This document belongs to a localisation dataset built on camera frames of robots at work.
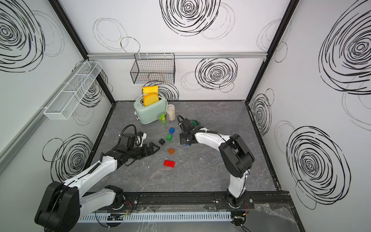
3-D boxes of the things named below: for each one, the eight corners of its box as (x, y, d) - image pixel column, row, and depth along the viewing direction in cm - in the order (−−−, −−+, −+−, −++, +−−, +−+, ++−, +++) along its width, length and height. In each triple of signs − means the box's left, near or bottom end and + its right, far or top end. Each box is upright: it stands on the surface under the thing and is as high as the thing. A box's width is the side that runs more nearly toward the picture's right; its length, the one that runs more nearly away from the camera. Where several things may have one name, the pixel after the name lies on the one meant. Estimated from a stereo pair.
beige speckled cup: (168, 121, 110) (166, 111, 101) (168, 114, 114) (167, 104, 105) (175, 121, 110) (174, 111, 101) (175, 114, 114) (174, 104, 105)
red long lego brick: (163, 165, 88) (163, 164, 86) (165, 160, 90) (164, 159, 88) (173, 168, 87) (173, 166, 85) (175, 163, 89) (175, 161, 87)
